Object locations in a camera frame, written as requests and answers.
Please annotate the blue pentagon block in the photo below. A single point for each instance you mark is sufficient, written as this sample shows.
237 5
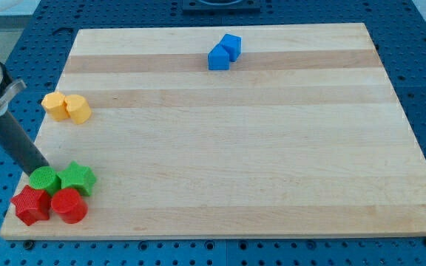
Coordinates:
218 58

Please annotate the green cylinder block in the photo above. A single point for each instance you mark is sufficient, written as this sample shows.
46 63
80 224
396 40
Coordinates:
45 178

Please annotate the red star block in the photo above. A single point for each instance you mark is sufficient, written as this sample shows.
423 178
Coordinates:
32 205

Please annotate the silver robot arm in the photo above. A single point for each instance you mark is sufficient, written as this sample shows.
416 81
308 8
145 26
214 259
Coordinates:
9 88

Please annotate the green star block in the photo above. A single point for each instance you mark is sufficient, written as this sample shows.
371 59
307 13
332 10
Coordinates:
79 177

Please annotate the yellow hexagon block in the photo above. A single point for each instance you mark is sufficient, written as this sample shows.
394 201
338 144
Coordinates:
55 106

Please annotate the blue cube block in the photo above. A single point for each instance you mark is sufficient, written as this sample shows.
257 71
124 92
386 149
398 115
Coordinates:
233 45

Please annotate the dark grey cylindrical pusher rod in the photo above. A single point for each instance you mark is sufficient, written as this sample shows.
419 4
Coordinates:
18 145

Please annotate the wooden board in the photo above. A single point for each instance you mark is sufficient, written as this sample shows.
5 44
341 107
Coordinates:
303 137

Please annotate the red cylinder block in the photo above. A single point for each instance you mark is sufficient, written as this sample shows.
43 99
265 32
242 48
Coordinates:
69 205

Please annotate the yellow heart block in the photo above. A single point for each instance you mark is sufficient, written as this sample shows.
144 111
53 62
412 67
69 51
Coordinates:
78 108

